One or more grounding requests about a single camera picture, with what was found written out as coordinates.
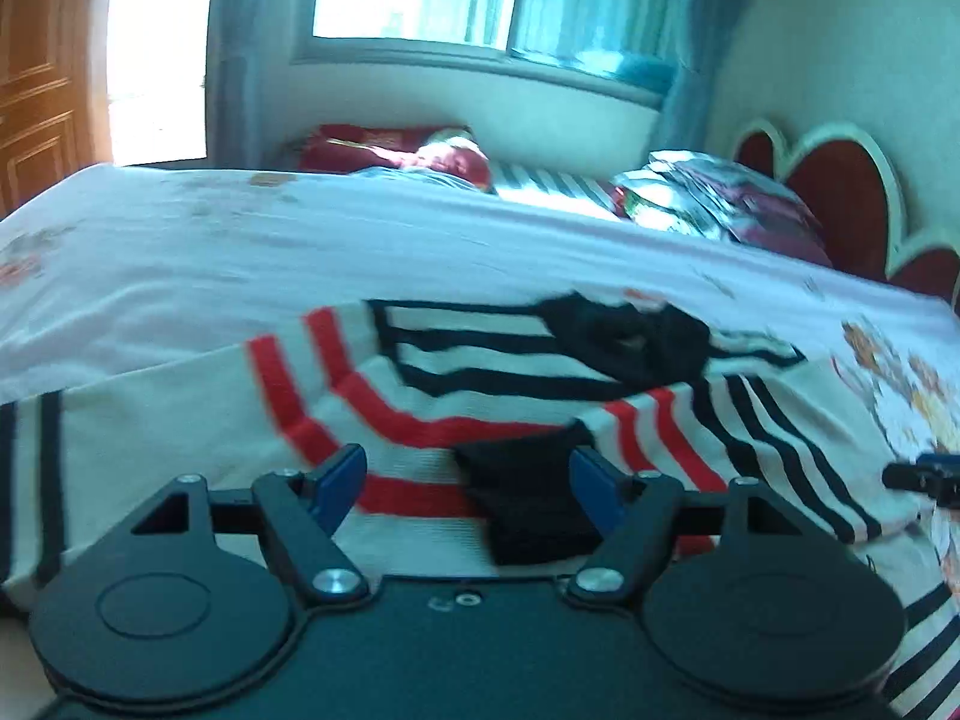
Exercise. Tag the striped knit sweater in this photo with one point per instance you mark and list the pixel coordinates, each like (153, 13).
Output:
(450, 382)

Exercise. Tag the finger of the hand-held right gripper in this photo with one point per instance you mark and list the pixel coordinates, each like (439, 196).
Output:
(911, 478)

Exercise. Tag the stack of folded quilts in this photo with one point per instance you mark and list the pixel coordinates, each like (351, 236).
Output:
(720, 202)

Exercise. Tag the blue garment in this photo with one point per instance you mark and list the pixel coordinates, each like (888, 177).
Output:
(427, 177)

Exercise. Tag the blue curtain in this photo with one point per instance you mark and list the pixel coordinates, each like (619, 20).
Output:
(247, 52)
(701, 52)

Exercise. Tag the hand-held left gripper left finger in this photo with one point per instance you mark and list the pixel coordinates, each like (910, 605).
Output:
(339, 481)

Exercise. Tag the brown wooden door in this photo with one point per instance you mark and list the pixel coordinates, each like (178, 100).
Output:
(37, 75)

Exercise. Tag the striped mattress cover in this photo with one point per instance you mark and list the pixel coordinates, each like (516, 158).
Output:
(555, 191)

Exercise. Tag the red and white headboard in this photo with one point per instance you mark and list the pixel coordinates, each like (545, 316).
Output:
(847, 180)

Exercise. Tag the floral white bed sheet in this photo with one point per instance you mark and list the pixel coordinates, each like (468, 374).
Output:
(300, 255)

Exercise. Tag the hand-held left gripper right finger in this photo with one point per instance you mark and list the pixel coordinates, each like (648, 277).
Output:
(598, 481)

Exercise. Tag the window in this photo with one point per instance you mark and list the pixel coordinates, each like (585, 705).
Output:
(480, 0)

